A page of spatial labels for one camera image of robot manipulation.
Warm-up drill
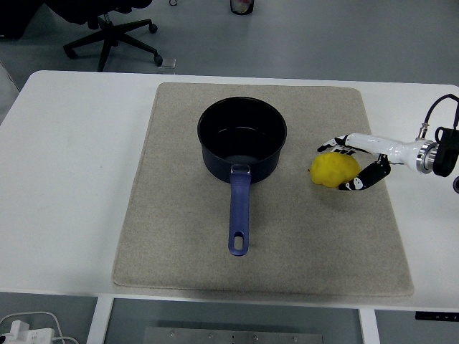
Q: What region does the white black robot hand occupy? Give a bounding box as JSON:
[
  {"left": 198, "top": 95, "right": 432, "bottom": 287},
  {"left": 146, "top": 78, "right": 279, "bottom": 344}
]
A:
[{"left": 316, "top": 132, "right": 420, "bottom": 193}]

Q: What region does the black table control panel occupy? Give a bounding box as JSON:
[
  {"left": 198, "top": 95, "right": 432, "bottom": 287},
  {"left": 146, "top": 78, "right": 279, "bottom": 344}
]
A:
[{"left": 415, "top": 311, "right": 455, "bottom": 321}]

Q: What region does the white table leg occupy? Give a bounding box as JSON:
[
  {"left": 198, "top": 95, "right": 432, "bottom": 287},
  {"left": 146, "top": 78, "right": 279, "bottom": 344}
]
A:
[
  {"left": 87, "top": 296, "right": 115, "bottom": 344},
  {"left": 358, "top": 307, "right": 381, "bottom": 344}
]

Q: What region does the black bin with light contents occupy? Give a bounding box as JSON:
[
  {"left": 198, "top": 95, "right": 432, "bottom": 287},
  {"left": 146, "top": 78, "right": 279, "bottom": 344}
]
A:
[{"left": 229, "top": 0, "right": 255, "bottom": 16}]

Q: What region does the grey beige table mat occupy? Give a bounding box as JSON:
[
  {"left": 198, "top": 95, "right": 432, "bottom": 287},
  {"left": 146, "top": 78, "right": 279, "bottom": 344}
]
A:
[{"left": 112, "top": 82, "right": 415, "bottom": 297}]

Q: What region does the grey metal plate with screws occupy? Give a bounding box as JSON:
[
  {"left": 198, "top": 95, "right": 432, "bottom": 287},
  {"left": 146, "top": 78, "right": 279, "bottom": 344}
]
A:
[{"left": 143, "top": 326, "right": 326, "bottom": 344}]

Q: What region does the black office chair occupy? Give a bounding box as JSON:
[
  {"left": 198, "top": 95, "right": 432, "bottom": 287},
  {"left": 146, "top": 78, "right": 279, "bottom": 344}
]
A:
[{"left": 44, "top": 0, "right": 164, "bottom": 72}]

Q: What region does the white power strip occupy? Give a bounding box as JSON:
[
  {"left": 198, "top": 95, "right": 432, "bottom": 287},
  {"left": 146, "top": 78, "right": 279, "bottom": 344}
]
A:
[{"left": 0, "top": 320, "right": 55, "bottom": 344}]

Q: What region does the blue pot with handle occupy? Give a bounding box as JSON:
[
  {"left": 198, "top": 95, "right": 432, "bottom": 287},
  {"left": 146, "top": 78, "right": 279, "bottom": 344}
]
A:
[{"left": 197, "top": 96, "right": 288, "bottom": 258}]

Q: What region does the white power cable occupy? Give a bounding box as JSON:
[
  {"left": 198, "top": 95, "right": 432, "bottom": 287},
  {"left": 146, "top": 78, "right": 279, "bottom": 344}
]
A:
[{"left": 0, "top": 310, "right": 78, "bottom": 344}]

